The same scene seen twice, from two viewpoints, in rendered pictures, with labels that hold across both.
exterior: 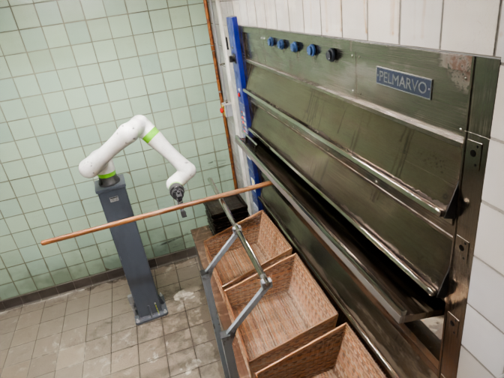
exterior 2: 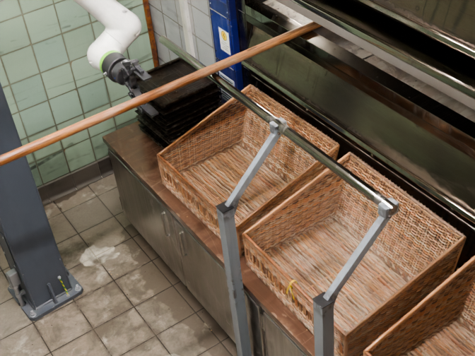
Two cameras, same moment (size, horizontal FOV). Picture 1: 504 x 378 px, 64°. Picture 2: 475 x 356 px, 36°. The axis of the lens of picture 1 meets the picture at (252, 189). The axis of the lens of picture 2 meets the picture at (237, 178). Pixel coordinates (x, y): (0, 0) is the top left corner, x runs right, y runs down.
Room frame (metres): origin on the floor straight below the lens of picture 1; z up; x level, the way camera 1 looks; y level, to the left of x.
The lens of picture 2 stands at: (0.14, 0.75, 2.45)
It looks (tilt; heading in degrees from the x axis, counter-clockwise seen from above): 39 degrees down; 344
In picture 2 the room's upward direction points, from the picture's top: 7 degrees counter-clockwise
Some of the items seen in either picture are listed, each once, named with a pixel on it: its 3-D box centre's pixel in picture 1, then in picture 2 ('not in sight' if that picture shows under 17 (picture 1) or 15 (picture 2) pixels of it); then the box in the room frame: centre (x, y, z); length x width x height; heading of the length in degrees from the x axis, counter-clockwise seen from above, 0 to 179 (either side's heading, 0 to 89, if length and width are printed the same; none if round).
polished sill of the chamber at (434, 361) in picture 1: (319, 227); (419, 104); (1.73, -0.32, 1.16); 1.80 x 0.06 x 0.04; 14
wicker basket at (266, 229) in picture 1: (245, 253); (245, 164); (2.23, 0.10, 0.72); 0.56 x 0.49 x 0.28; 15
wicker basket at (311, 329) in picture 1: (276, 311); (348, 251); (1.65, -0.04, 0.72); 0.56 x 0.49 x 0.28; 12
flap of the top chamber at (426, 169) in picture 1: (307, 106); not in sight; (1.72, -0.29, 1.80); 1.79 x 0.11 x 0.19; 14
